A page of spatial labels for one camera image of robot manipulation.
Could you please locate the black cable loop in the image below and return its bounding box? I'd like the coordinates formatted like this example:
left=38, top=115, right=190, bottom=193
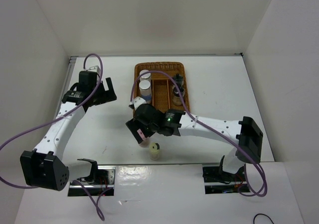
left=253, top=213, right=275, bottom=224

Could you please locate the black lid spice jar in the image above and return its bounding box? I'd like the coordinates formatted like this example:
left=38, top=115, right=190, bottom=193
left=172, top=86, right=185, bottom=106

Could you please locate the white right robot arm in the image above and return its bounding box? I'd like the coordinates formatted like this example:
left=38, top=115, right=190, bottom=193
left=126, top=104, right=263, bottom=181

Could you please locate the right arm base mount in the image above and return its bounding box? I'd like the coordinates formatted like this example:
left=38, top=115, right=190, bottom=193
left=202, top=165, right=250, bottom=194

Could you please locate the black lid pepper jar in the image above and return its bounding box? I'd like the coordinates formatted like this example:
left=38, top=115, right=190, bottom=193
left=172, top=73, right=184, bottom=88

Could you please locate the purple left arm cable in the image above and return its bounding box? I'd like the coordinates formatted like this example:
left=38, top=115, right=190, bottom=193
left=0, top=53, right=105, bottom=221

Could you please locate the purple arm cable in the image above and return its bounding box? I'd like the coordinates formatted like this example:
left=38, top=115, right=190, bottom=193
left=0, top=53, right=105, bottom=221
left=129, top=70, right=268, bottom=197

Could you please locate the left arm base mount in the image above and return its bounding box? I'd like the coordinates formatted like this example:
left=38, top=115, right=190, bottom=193
left=67, top=165, right=116, bottom=197

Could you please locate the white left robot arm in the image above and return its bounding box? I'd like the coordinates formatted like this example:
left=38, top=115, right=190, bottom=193
left=20, top=66, right=117, bottom=191

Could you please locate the brown wicker divided basket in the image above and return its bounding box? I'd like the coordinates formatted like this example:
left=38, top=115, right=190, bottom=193
left=134, top=62, right=190, bottom=112

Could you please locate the pink lid spice jar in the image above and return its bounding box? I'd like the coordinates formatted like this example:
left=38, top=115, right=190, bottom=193
left=137, top=129, right=150, bottom=148

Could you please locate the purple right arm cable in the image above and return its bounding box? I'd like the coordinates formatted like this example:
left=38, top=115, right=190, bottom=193
left=129, top=70, right=268, bottom=197

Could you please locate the yellow lid spice jar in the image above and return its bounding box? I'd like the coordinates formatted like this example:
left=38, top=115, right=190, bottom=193
left=149, top=142, right=160, bottom=161

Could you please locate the blue label silver cap bottle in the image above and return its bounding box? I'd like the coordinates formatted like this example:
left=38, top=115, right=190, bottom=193
left=140, top=70, right=152, bottom=82

